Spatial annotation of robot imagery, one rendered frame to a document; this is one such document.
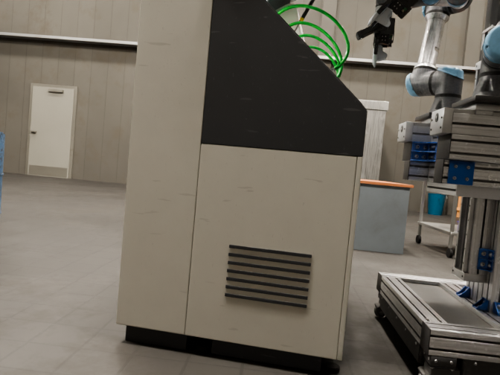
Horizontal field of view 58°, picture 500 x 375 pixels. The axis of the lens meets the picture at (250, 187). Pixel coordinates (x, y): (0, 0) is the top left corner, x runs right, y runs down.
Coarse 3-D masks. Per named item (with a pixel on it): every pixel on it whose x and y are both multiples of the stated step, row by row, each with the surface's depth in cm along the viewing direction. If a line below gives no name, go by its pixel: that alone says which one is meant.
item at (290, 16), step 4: (288, 4) 228; (292, 4) 228; (280, 8) 229; (292, 8) 228; (296, 8) 228; (284, 12) 229; (288, 12) 228; (292, 12) 228; (296, 12) 227; (284, 16) 229; (288, 16) 228; (292, 16) 228; (296, 16) 228; (288, 20) 228; (292, 20) 228; (296, 20) 228; (288, 24) 228; (292, 28) 228; (300, 28) 231; (296, 32) 228; (300, 32) 228
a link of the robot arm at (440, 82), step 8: (432, 72) 217; (440, 72) 212; (448, 72) 210; (456, 72) 209; (432, 80) 215; (440, 80) 212; (448, 80) 210; (456, 80) 209; (432, 88) 216; (440, 88) 212; (448, 88) 210; (456, 88) 209
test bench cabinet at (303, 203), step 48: (240, 192) 164; (288, 192) 161; (336, 192) 158; (240, 240) 165; (288, 240) 162; (336, 240) 159; (192, 288) 169; (240, 288) 165; (288, 288) 162; (336, 288) 159; (240, 336) 166; (288, 336) 163; (336, 336) 160
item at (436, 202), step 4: (428, 196) 992; (432, 196) 978; (436, 196) 973; (440, 196) 971; (444, 196) 975; (428, 200) 992; (432, 200) 978; (436, 200) 974; (440, 200) 972; (444, 200) 977; (428, 204) 991; (432, 204) 978; (436, 204) 974; (440, 204) 974; (428, 208) 991; (432, 208) 979; (436, 208) 975; (440, 208) 976; (428, 212) 991; (432, 212) 980; (436, 212) 976; (440, 212) 977
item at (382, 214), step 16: (368, 192) 436; (384, 192) 435; (400, 192) 434; (368, 208) 437; (384, 208) 436; (400, 208) 434; (368, 224) 437; (384, 224) 436; (400, 224) 435; (368, 240) 438; (384, 240) 437; (400, 240) 436
